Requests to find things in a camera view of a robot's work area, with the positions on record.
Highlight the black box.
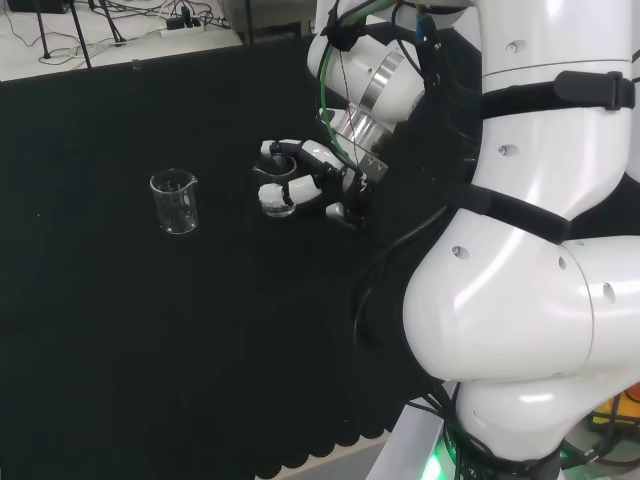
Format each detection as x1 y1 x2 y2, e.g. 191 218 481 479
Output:
6 0 70 15

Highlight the yellow stop button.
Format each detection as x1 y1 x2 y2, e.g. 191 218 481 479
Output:
589 382 640 439

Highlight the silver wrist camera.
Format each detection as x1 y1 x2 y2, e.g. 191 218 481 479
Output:
324 200 351 224

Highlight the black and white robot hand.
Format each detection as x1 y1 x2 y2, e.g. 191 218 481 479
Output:
257 138 374 231

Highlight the black table cloth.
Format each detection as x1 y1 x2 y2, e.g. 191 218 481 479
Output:
0 17 484 480

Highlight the clear glass beaker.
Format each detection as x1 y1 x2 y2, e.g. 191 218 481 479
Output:
252 157 297 219
148 168 200 235

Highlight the black cable bundle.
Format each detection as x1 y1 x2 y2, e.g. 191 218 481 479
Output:
349 202 454 416

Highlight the black tripod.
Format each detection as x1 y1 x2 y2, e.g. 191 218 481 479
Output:
33 0 127 70

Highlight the green cable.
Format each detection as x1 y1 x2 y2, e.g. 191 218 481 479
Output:
318 0 401 171

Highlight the white power strip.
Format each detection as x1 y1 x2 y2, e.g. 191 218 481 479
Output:
158 23 207 38

